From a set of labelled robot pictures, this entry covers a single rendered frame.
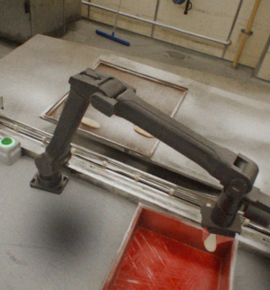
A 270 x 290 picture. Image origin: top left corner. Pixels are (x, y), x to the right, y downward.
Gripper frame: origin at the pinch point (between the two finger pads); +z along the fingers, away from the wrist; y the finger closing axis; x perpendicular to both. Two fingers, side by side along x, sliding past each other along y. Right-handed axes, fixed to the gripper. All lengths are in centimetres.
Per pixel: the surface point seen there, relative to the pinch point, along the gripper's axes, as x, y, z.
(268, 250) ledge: 8.9, 22.9, 11.8
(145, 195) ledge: 22.4, -18.7, 11.8
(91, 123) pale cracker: 53, -46, 7
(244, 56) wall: 381, 99, 82
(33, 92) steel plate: 82, -83, 16
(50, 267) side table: -8.7, -43.0, 15.9
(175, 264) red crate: 0.0, -6.4, 15.5
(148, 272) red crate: -4.5, -14.5, 15.5
